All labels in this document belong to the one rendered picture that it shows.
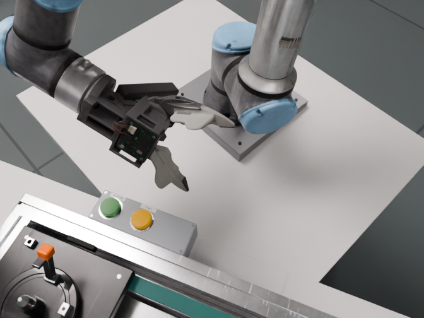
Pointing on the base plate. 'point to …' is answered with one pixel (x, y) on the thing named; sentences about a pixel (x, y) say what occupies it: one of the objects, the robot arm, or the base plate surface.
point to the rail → (163, 264)
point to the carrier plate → (90, 277)
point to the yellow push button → (141, 219)
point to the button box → (187, 230)
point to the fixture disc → (29, 276)
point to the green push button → (110, 207)
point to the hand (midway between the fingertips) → (212, 158)
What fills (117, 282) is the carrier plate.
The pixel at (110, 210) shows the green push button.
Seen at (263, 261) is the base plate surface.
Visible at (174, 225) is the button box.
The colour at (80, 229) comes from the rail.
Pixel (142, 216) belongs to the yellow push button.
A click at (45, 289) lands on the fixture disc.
